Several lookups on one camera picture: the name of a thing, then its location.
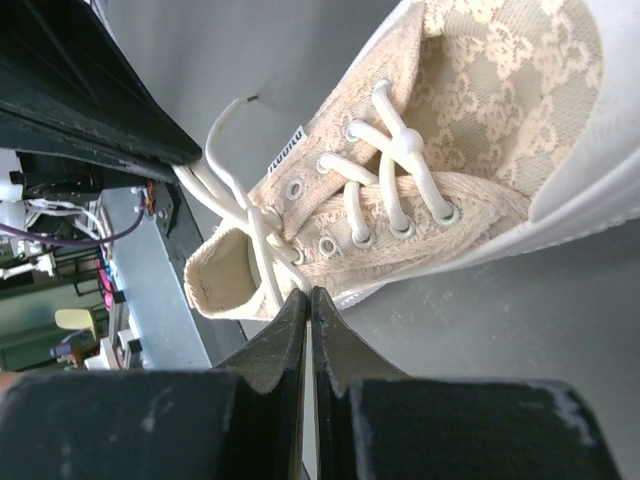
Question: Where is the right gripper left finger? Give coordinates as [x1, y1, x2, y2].
[1, 291, 308, 479]

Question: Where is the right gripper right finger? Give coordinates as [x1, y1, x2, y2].
[310, 287, 620, 479]

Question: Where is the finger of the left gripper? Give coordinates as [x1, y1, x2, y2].
[1, 1, 202, 180]

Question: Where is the white shoelace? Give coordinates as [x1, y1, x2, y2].
[173, 79, 460, 306]

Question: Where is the beige lace sneaker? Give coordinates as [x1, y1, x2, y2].
[184, 1, 639, 321]

